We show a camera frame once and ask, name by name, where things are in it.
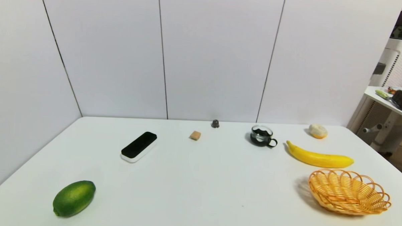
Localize yellow banana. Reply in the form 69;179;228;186
285;140;355;169

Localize yellow woven basket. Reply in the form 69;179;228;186
307;168;393;217

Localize black and white eraser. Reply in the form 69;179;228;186
120;131;158;164

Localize peeled white orange fruit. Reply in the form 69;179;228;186
308;123;328;139

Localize green lime fruit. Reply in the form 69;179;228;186
52;180;96;219

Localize green vegetable toy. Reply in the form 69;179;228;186
375;89;393;100

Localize white side table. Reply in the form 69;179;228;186
362;86;402;154

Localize orange toy item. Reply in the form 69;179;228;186
387;86;402;100

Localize glass cup with black handle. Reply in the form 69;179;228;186
250;125;278;148

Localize grey table crank handle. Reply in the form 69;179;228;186
363;123;383;134

